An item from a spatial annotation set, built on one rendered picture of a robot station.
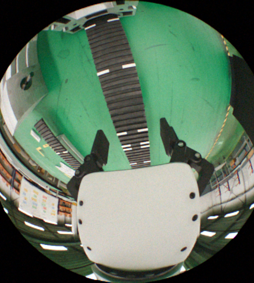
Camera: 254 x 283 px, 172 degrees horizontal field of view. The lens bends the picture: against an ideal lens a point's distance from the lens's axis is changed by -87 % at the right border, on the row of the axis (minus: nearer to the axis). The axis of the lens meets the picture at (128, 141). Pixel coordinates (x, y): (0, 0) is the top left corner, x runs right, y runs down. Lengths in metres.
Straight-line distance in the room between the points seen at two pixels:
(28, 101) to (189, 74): 0.27
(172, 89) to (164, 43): 0.09
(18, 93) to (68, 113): 0.13
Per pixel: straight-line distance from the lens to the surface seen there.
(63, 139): 0.26
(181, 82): 0.18
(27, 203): 3.07
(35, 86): 0.20
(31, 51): 0.26
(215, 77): 0.24
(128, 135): 0.16
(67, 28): 0.18
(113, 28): 0.16
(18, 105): 0.17
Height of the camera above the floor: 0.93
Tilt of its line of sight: 43 degrees down
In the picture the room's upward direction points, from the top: 178 degrees clockwise
